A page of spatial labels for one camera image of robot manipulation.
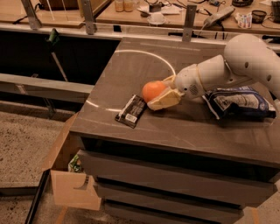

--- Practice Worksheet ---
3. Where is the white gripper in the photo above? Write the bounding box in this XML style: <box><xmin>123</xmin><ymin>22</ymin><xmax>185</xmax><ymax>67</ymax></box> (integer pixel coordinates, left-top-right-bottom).
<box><xmin>147</xmin><ymin>64</ymin><xmax>205</xmax><ymax>111</ymax></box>

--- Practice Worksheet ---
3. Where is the orange fruit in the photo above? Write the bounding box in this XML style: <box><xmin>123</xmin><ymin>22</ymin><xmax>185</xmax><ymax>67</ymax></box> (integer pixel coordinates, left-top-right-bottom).
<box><xmin>142</xmin><ymin>80</ymin><xmax>166</xmax><ymax>102</ymax></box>

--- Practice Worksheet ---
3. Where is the black rxbar chocolate wrapper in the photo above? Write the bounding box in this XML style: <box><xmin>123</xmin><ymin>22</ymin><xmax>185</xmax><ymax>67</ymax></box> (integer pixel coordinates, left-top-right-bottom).
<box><xmin>115</xmin><ymin>94</ymin><xmax>147</xmax><ymax>129</ymax></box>

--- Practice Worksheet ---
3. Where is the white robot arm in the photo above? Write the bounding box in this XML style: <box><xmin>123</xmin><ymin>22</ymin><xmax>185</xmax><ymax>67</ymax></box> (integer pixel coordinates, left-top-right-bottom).
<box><xmin>147</xmin><ymin>34</ymin><xmax>280</xmax><ymax>110</ymax></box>

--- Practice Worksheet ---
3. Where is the white bowl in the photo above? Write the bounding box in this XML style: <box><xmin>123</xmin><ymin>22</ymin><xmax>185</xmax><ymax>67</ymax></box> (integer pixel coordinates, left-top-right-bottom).
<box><xmin>147</xmin><ymin>13</ymin><xmax>166</xmax><ymax>25</ymax></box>

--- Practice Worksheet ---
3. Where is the blue white chip bag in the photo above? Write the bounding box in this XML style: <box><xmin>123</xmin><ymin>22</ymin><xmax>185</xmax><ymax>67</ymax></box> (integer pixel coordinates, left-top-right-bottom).
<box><xmin>202</xmin><ymin>86</ymin><xmax>277</xmax><ymax>120</ymax></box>

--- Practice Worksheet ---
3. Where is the grey drawer cabinet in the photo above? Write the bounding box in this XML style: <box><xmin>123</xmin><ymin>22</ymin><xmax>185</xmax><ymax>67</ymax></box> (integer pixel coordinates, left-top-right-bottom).
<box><xmin>71</xmin><ymin>38</ymin><xmax>280</xmax><ymax>224</ymax></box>

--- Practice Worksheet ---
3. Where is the grey power strip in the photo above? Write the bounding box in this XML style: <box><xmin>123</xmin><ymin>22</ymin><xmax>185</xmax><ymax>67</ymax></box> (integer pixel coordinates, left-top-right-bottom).
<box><xmin>203</xmin><ymin>6</ymin><xmax>235</xmax><ymax>28</ymax></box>

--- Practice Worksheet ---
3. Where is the orange jar right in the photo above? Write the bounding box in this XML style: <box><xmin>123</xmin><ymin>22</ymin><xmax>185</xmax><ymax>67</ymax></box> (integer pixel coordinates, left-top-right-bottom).
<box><xmin>124</xmin><ymin>0</ymin><xmax>133</xmax><ymax>12</ymax></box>

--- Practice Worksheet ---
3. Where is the orange jar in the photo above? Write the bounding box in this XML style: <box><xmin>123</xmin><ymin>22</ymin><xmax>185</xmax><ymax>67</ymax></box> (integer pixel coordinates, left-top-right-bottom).
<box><xmin>115</xmin><ymin>0</ymin><xmax>124</xmax><ymax>12</ymax></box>
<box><xmin>124</xmin><ymin>0</ymin><xmax>133</xmax><ymax>12</ymax></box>

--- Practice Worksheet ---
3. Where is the orange jar left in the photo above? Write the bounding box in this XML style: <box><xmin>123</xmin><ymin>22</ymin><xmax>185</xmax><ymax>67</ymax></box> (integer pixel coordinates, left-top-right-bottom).
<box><xmin>115</xmin><ymin>0</ymin><xmax>124</xmax><ymax>12</ymax></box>

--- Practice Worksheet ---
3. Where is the colourful small carton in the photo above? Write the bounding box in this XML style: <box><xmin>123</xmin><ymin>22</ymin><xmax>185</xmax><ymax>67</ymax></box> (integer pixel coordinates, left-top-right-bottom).
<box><xmin>234</xmin><ymin>13</ymin><xmax>252</xmax><ymax>29</ymax></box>

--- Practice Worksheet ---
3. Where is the black mesh cup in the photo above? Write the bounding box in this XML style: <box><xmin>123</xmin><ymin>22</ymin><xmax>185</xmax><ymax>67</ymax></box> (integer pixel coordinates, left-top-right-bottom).
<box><xmin>252</xmin><ymin>10</ymin><xmax>267</xmax><ymax>24</ymax></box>

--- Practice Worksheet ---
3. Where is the green snack packet in box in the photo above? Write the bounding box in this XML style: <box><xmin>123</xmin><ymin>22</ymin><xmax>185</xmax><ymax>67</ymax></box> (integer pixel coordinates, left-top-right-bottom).
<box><xmin>67</xmin><ymin>155</ymin><xmax>83</xmax><ymax>173</ymax></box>

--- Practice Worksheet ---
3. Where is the cardboard box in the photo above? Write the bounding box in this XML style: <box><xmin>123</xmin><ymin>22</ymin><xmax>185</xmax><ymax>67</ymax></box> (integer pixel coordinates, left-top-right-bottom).
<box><xmin>42</xmin><ymin>114</ymin><xmax>102</xmax><ymax>211</ymax></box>

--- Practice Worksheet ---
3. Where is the metal bracket post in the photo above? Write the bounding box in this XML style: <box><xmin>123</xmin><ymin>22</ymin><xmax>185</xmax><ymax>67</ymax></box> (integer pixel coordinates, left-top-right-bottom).
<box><xmin>182</xmin><ymin>4</ymin><xmax>197</xmax><ymax>42</ymax></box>

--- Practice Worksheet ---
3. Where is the green handled tool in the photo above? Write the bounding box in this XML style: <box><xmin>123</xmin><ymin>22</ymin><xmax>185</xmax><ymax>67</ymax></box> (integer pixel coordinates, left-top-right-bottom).
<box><xmin>46</xmin><ymin>28</ymin><xmax>69</xmax><ymax>82</ymax></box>

